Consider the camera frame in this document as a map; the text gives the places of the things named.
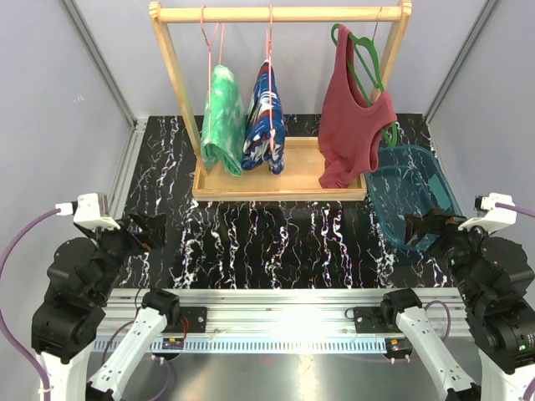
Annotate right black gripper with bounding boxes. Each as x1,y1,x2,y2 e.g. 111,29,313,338
404,206,498,306

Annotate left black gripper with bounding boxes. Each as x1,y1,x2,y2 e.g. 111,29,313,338
83,207,167,302

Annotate blue red white trousers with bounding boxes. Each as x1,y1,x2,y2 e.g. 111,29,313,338
242,60,287,175

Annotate pink wire hanger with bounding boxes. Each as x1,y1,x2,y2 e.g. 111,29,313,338
266,4,276,156
200,5,226,94

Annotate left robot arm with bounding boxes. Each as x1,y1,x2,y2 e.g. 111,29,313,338
31,214,181,400

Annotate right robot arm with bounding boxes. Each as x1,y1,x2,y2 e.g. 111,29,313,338
379,209,534,400

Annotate green plastic hanger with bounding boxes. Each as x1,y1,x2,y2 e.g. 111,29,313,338
330,23,400,150

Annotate green tie-dye trousers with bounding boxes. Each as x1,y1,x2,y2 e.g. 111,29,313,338
201,64,246,177

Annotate teal transparent plastic basin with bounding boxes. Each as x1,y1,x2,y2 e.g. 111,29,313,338
364,145,461,251

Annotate maroon tank top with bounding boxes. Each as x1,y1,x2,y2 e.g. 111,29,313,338
318,24,397,189

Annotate wooden clothes rack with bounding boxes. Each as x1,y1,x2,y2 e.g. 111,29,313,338
149,1,412,201

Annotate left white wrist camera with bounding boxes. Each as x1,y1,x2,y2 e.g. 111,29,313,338
54,192,120,231

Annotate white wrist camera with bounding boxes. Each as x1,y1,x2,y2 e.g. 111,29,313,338
54,192,120,231
458,193,517,234

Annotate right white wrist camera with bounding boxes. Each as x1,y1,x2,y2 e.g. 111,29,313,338
458,193,517,234

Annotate aluminium mounting rail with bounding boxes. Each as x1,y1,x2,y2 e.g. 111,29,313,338
94,288,470,354

